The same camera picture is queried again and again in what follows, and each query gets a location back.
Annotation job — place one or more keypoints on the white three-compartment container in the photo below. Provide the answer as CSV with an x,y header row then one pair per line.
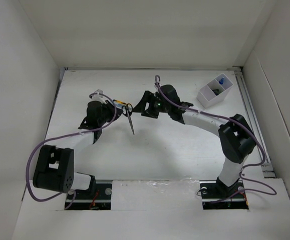
x,y
207,98

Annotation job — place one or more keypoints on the aluminium side rail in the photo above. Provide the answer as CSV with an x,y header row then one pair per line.
x,y
267,168

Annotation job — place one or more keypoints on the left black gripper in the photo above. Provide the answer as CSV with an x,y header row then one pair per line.
x,y
110,108

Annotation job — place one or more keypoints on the yellow black utility knife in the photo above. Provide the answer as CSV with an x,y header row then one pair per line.
x,y
119,102

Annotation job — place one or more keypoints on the green highlighter marker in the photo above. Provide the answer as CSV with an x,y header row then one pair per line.
x,y
217,91

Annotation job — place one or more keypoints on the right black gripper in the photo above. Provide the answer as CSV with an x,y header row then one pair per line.
x,y
149,97

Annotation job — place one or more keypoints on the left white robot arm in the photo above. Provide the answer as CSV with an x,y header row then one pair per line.
x,y
55,165

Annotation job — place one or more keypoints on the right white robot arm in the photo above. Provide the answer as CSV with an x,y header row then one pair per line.
x,y
236,143

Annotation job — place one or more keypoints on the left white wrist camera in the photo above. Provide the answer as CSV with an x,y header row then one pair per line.
x,y
97,96

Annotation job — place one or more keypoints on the black handled scissors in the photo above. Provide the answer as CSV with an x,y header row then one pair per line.
x,y
127,112

